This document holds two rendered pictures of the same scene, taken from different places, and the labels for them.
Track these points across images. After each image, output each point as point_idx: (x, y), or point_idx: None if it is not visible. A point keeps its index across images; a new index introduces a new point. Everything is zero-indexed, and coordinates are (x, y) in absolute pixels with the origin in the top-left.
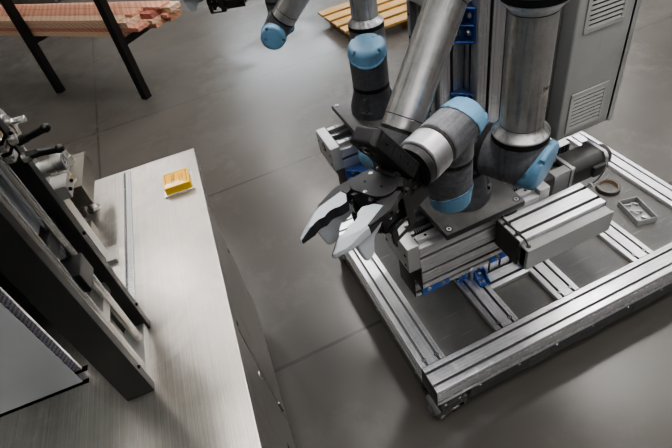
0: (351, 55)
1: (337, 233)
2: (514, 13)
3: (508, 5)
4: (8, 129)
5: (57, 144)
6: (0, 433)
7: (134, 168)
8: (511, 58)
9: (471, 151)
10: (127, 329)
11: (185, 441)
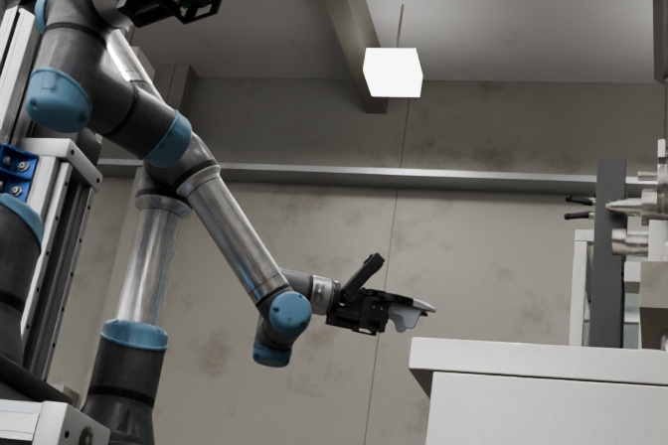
0: (43, 225)
1: (405, 323)
2: (182, 217)
3: (191, 209)
4: (595, 192)
5: (567, 213)
6: None
7: (566, 346)
8: (173, 255)
9: None
10: None
11: None
